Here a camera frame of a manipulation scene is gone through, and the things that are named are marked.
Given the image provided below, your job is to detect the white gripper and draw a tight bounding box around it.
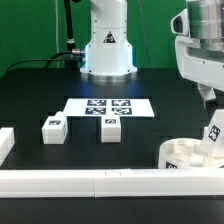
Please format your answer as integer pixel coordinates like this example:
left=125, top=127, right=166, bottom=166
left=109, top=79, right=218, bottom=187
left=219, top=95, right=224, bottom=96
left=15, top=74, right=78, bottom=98
left=175, top=36, right=224, bottom=109

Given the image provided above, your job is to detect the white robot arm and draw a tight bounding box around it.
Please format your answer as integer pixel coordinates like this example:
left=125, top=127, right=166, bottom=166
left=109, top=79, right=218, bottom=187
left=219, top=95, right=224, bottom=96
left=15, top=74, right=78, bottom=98
left=80, top=0, right=224, bottom=102

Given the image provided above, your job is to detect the white U-shaped fence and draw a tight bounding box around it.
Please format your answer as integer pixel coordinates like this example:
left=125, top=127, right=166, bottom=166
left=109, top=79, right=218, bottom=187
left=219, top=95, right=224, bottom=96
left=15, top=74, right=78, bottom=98
left=0, top=126, right=224, bottom=199

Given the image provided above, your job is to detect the white marker sheet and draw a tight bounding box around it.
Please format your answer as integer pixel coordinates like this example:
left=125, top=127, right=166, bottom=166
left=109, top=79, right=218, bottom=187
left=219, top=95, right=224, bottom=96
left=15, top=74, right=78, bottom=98
left=63, top=98, right=154, bottom=117

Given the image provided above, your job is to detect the black vertical hose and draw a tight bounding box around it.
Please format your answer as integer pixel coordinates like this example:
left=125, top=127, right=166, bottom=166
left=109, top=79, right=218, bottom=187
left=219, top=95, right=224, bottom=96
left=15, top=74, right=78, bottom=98
left=63, top=0, right=76, bottom=53

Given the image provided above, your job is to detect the black cable on table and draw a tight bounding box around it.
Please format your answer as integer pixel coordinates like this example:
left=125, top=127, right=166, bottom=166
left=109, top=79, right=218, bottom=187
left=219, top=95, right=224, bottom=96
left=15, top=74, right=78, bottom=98
left=4, top=48, right=87, bottom=76

